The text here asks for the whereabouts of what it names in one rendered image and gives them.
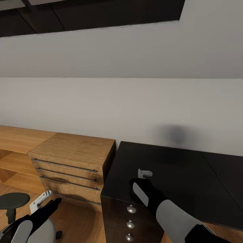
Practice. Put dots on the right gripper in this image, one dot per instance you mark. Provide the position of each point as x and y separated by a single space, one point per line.
133 180

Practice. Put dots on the swivel chair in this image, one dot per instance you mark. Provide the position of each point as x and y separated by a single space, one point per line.
46 233

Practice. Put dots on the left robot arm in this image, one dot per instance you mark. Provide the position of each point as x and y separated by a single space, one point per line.
20 230

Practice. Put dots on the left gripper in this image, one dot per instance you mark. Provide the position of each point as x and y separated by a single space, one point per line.
49 209

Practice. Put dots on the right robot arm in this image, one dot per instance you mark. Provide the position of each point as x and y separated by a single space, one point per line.
176 223

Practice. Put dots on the fixed window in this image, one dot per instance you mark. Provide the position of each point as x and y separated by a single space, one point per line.
26 17

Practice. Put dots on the desk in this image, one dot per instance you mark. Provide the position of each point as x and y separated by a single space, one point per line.
207 186

